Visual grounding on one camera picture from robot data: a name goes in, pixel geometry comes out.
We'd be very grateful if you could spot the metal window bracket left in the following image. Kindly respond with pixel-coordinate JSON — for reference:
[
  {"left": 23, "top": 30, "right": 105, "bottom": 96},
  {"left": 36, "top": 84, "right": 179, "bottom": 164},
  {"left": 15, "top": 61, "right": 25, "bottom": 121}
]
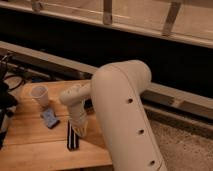
[{"left": 31, "top": 0, "right": 43, "bottom": 12}]

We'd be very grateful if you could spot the black cable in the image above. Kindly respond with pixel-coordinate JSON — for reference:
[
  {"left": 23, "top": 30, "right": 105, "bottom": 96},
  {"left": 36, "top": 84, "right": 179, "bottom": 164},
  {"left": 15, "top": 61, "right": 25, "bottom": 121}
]
[{"left": 3, "top": 73, "right": 26, "bottom": 93}]

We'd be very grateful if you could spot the white plastic cup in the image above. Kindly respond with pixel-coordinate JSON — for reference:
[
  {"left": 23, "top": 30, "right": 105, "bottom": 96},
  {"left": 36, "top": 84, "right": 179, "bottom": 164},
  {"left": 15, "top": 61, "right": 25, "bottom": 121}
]
[{"left": 30, "top": 86, "right": 49, "bottom": 107}]

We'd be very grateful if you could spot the metal window bracket middle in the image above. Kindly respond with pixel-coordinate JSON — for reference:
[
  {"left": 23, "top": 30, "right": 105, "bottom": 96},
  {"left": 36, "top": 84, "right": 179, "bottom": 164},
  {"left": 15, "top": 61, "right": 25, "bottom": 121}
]
[{"left": 102, "top": 0, "right": 113, "bottom": 25}]

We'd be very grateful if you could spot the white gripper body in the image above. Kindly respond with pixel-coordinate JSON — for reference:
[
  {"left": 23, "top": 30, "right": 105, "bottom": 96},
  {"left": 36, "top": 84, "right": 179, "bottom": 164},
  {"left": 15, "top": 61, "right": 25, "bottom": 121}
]
[{"left": 68, "top": 103, "right": 88, "bottom": 130}]

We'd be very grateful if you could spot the metal window bracket right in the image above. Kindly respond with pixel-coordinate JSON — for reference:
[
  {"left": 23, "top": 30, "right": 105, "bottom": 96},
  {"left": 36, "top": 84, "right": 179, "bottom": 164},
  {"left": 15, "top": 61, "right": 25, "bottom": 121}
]
[{"left": 162, "top": 1, "right": 182, "bottom": 36}]

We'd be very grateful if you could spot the black bowl with food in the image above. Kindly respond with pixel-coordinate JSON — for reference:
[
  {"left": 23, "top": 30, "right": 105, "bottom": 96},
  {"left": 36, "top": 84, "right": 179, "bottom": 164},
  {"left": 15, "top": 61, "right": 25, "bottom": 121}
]
[{"left": 84, "top": 100, "right": 93, "bottom": 114}]

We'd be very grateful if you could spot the metal window bracket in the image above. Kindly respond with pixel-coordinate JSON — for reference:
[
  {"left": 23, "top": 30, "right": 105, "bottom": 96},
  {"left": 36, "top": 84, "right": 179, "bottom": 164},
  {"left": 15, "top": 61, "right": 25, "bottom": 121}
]
[
  {"left": 162, "top": 1, "right": 182, "bottom": 36},
  {"left": 102, "top": 0, "right": 113, "bottom": 25},
  {"left": 31, "top": 0, "right": 43, "bottom": 12}
]

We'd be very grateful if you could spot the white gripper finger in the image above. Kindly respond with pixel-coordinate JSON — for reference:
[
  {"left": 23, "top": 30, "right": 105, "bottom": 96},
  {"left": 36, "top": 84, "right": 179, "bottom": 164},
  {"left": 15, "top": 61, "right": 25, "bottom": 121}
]
[
  {"left": 81, "top": 126, "right": 87, "bottom": 137},
  {"left": 72, "top": 127, "right": 80, "bottom": 135}
]

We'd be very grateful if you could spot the black equipment at left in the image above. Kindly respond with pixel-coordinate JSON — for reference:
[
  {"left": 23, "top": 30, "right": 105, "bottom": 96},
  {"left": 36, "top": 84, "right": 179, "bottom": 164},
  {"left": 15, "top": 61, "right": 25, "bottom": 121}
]
[{"left": 0, "top": 57, "right": 18, "bottom": 149}]

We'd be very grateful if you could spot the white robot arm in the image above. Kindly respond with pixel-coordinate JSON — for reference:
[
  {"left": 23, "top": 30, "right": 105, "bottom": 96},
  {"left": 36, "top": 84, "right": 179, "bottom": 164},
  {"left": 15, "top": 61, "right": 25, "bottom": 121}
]
[{"left": 59, "top": 60, "right": 168, "bottom": 171}]

